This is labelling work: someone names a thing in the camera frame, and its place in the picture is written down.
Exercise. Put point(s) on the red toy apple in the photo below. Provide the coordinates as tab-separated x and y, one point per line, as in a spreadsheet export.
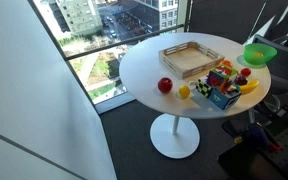
165	85

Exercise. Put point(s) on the yellow toy lemon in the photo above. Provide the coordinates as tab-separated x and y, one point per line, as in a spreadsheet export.
184	91

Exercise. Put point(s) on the checkered white plush cube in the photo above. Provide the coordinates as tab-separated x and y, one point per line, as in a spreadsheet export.
202	87

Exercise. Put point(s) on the blue black plush cube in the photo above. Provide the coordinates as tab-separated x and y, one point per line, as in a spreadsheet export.
224	100

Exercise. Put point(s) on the orange toy fruit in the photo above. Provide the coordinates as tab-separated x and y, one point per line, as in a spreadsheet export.
227	63

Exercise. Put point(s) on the yellow toy banana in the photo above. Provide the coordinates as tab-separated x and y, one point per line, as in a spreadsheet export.
245	89

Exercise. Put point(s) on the red toy strawberry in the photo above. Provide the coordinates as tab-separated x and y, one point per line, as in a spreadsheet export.
245	72

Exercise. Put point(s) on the black window railing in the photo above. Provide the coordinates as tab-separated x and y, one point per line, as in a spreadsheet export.
138	38

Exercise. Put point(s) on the light wooden crate tray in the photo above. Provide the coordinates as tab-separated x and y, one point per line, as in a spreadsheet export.
188	59

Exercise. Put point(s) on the black clamp equipment stand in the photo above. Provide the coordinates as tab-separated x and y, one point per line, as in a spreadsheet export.
260	152

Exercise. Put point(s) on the green plastic bowl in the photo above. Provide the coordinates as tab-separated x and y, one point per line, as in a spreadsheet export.
268	52

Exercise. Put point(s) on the orange fruit in bowl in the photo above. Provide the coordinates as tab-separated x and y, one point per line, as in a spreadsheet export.
258	54

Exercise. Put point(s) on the grey chair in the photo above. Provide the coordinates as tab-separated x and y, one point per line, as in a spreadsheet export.
278	67

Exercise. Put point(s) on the round white pedestal table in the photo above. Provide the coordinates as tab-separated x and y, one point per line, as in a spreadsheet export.
174	133

